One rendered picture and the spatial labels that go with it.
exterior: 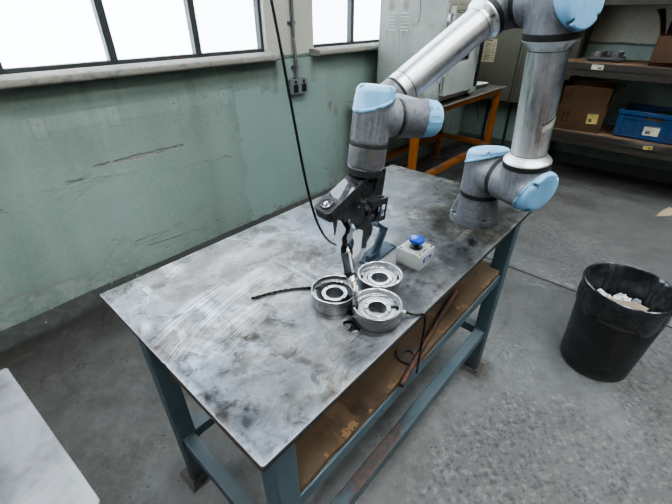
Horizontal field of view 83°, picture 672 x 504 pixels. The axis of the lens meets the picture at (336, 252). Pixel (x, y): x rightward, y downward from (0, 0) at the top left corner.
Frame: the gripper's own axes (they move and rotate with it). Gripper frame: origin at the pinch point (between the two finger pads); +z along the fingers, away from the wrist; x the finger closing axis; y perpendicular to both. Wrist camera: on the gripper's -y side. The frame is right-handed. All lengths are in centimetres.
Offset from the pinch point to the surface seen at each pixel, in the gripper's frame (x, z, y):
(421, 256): -8.1, 2.7, 19.5
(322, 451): -12.6, 37.3, -16.5
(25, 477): 17, 30, -61
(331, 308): -3.6, 8.2, -8.0
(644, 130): -18, -11, 353
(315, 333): -4.4, 11.7, -13.1
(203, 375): 3.1, 14.6, -34.2
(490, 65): 131, -47, 371
